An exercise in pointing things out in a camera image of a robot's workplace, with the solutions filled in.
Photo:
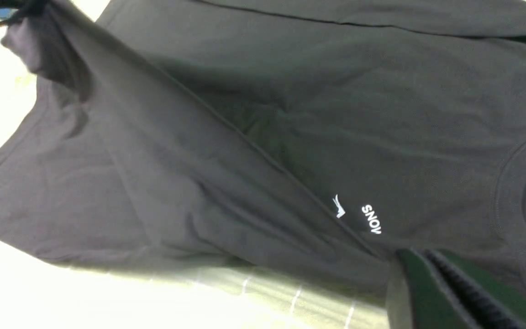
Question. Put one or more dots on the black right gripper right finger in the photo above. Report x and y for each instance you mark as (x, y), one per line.
(492, 304)

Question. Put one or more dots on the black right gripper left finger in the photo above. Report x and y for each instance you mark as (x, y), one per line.
(419, 297)

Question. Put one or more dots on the dark gray long-sleeve shirt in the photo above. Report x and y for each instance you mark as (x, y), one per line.
(311, 137)

